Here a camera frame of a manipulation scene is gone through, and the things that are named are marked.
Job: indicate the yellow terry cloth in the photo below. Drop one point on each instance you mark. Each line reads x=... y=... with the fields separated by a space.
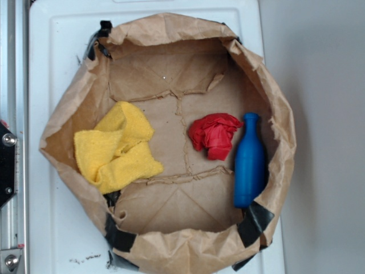
x=116 y=152

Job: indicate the crumpled red cloth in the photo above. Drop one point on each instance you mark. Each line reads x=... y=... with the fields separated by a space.
x=214 y=132

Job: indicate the blue plastic bottle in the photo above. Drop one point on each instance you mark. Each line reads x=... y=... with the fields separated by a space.
x=249 y=173

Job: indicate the brown paper bag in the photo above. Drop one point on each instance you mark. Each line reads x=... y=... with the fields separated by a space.
x=177 y=69

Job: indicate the white plastic tray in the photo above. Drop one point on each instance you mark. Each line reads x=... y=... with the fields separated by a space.
x=63 y=239

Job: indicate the black mounting bracket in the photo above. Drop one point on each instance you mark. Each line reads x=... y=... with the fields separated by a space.
x=7 y=164

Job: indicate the aluminium frame rail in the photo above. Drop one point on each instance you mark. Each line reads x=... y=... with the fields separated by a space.
x=14 y=257

